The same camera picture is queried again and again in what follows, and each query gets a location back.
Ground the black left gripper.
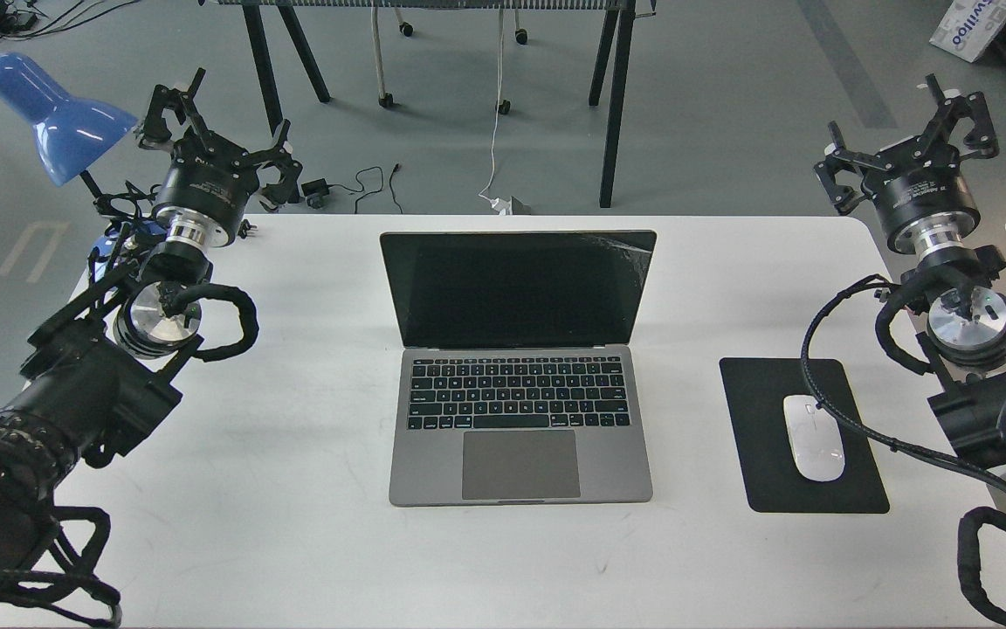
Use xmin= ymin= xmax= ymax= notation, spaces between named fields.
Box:
xmin=134 ymin=68 xmax=303 ymax=248

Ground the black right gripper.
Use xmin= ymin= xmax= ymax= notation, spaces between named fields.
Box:
xmin=814 ymin=74 xmax=999 ymax=256

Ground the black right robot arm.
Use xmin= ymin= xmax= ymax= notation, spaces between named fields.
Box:
xmin=800 ymin=74 xmax=1006 ymax=626

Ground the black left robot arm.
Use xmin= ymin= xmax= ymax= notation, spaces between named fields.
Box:
xmin=0 ymin=53 xmax=302 ymax=628

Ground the black trestle table background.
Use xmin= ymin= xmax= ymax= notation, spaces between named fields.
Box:
xmin=206 ymin=0 xmax=657 ymax=209

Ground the blue desk lamp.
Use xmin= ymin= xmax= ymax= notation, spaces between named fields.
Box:
xmin=0 ymin=52 xmax=139 ymax=263

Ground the white cardboard box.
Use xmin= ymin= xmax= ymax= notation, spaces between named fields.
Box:
xmin=928 ymin=1 xmax=1006 ymax=63

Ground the white computer mouse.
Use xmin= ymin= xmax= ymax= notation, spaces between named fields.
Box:
xmin=782 ymin=395 xmax=845 ymax=482

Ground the grey open laptop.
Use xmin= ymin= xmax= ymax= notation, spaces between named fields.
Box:
xmin=380 ymin=230 xmax=658 ymax=508

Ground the black power adapter with cable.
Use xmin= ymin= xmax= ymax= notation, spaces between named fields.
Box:
xmin=300 ymin=162 xmax=406 ymax=215

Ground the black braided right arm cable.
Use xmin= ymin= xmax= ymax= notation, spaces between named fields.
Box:
xmin=798 ymin=274 xmax=1006 ymax=503

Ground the black cable bundle on floor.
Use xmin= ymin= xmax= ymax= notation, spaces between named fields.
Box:
xmin=0 ymin=0 xmax=141 ymax=78

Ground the white cable on floor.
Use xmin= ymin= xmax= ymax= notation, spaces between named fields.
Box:
xmin=478 ymin=9 xmax=528 ymax=216

